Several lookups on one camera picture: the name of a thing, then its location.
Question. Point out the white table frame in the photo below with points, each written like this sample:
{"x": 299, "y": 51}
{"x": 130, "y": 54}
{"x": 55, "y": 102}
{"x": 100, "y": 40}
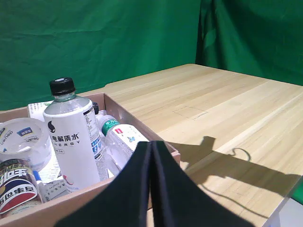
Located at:
{"x": 290, "y": 212}

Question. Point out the white bottle black cap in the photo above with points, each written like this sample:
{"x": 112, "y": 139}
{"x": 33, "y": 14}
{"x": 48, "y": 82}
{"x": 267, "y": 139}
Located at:
{"x": 71, "y": 153}
{"x": 35, "y": 110}

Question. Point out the wide green backdrop cloth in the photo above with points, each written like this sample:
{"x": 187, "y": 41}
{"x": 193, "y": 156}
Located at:
{"x": 94, "y": 47}

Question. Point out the clear water bottle green label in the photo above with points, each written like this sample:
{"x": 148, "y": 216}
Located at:
{"x": 120, "y": 139}

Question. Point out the blue white marker pen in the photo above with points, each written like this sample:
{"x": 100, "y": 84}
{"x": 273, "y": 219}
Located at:
{"x": 38, "y": 182}

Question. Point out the clear adhesive tape roll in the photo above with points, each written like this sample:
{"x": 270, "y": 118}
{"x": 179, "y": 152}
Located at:
{"x": 30, "y": 142}

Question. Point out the brown cardboard box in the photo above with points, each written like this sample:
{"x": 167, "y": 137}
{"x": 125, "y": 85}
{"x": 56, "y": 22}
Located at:
{"x": 135, "y": 124}

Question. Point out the printed paper receipt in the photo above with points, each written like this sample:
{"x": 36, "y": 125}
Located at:
{"x": 50, "y": 173}

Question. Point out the white booklet blue corner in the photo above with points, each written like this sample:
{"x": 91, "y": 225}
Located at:
{"x": 55, "y": 189}

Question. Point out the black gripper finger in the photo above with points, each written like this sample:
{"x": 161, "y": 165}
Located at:
{"x": 127, "y": 189}
{"x": 180, "y": 198}

